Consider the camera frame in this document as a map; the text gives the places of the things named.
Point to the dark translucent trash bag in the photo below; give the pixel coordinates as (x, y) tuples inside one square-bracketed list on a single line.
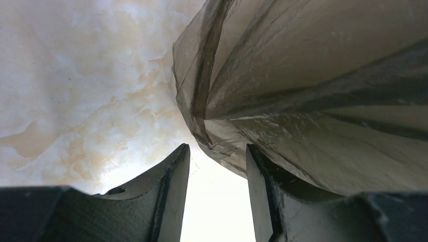
[(333, 91)]

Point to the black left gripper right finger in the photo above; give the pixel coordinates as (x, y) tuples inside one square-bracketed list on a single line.
[(287, 208)]

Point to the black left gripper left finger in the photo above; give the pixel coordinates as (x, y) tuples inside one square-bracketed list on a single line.
[(149, 207)]

